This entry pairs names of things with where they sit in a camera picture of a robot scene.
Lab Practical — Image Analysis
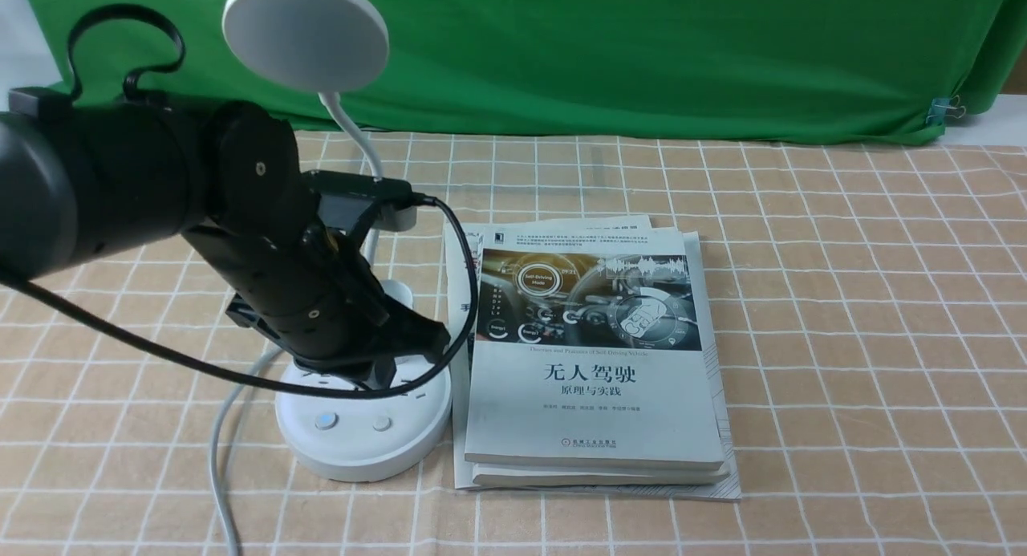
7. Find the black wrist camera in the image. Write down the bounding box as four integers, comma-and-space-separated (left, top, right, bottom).
304, 169, 417, 237

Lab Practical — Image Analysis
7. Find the orange checkered tablecloth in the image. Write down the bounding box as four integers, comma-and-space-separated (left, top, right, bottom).
1, 133, 1026, 555

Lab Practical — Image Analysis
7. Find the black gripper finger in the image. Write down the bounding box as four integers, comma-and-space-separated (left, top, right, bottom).
373, 295, 451, 390

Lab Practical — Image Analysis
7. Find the white desk lamp with base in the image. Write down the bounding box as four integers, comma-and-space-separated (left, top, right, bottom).
221, 0, 451, 482

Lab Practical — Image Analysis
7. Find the green backdrop cloth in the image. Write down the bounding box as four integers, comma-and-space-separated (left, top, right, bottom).
18, 0, 1027, 146

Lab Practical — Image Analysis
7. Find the metal binder clip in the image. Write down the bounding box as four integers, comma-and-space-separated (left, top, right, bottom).
925, 95, 966, 126

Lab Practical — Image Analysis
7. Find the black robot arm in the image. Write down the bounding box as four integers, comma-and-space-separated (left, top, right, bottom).
2, 87, 467, 400

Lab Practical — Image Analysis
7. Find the top self-driving textbook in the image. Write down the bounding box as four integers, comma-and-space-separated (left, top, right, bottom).
464, 249, 726, 472

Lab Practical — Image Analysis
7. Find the white lamp power cable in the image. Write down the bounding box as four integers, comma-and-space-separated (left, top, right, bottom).
210, 346, 283, 556

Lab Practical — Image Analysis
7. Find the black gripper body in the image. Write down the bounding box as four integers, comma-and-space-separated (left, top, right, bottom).
184, 226, 418, 384

